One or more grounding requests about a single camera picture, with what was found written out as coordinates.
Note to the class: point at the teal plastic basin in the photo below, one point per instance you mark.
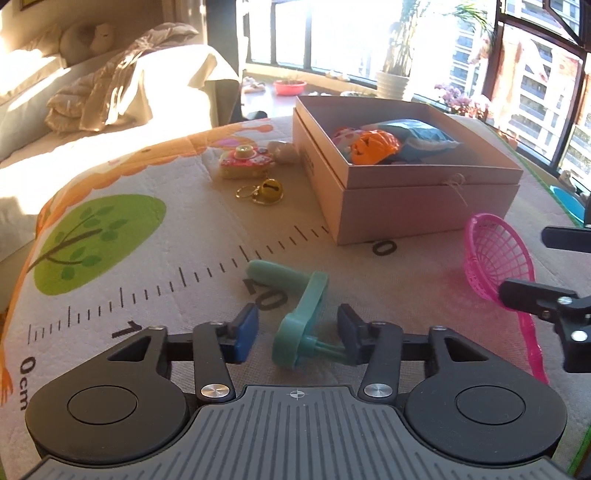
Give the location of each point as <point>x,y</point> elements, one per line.
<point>568,203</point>

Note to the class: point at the white sofa pillow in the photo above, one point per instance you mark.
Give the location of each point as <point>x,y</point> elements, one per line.
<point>27,78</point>

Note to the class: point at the potted palm in white pot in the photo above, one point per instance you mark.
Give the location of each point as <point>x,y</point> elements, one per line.
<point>392,85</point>

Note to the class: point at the black window frame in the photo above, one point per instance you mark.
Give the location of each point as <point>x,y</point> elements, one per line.
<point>499,27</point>

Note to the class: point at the printed play mat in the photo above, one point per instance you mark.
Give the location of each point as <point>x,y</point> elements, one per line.
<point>184,221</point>

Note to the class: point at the small white toy figure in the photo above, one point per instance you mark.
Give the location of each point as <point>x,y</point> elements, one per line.
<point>284,151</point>

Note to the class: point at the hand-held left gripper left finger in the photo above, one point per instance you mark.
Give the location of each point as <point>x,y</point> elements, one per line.
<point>244,334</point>

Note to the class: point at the blue and white packet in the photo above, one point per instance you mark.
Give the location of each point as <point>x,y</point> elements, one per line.
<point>425,136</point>

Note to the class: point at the orange toy ball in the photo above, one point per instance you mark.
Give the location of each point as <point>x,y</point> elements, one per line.
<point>374,145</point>

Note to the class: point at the pink and blue egg toy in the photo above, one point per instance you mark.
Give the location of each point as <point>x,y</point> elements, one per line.
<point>345,137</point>

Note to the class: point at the small windowsill ornaments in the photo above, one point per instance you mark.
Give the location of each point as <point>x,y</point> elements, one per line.
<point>337,76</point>

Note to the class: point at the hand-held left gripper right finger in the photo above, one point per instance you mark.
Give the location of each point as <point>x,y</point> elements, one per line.
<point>350,337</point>

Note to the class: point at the pink cardboard box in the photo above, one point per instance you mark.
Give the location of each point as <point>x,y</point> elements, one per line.
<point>415,207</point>

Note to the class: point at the pink toy camera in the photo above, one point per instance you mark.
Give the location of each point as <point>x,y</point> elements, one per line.
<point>244,166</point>

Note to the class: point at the hanging floral garment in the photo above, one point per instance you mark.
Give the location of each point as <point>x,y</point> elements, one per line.
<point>510,78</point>

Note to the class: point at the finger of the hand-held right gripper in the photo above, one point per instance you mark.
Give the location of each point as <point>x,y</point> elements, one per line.
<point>568,237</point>
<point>531,295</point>

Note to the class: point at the beige down jacket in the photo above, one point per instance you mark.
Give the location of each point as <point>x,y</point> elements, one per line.
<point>101,97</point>

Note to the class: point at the pink plastic mesh basket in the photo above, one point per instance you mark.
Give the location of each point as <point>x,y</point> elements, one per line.
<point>496,256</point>

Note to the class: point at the pink flowerpot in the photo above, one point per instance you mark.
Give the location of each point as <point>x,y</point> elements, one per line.
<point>290,88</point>

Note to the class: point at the white plush toy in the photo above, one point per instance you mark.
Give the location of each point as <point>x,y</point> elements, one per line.
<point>99,34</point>

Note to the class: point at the small white shoes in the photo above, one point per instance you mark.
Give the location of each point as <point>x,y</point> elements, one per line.
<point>253,84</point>

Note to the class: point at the pink orchid plant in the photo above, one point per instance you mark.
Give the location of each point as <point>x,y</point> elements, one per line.
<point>461,101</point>

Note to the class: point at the wooden picture frame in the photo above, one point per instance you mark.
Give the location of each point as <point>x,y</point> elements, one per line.
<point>32,3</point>

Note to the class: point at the bed with beige duvet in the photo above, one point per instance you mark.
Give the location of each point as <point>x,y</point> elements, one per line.
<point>175,83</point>

